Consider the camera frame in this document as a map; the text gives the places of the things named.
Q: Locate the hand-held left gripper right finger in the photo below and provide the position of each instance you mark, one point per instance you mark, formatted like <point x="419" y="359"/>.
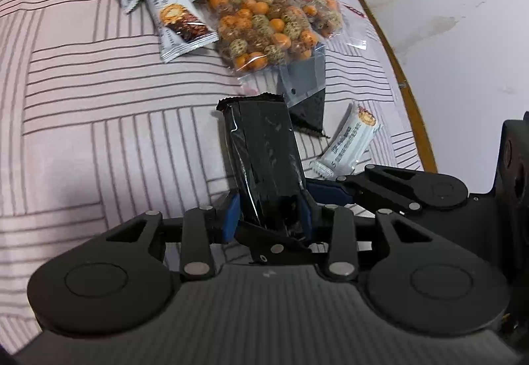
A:
<point x="308" y="216"/>

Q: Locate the black snack packet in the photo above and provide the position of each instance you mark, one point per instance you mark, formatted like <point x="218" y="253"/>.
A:
<point x="264" y="154"/>
<point x="310" y="113"/>

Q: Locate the small coated peanut bag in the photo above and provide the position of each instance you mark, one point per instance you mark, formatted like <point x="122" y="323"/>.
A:
<point x="318" y="5"/>

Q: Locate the striped bedsheet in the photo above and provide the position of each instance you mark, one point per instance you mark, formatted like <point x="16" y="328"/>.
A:
<point x="103" y="100"/>

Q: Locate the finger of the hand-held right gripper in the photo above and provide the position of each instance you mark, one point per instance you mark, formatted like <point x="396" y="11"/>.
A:
<point x="326" y="189"/>

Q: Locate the large coated peanut bag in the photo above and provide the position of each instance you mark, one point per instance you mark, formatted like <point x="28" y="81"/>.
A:
<point x="256" y="26"/>

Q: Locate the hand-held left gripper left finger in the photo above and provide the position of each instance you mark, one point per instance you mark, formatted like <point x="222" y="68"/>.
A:
<point x="230" y="220"/>

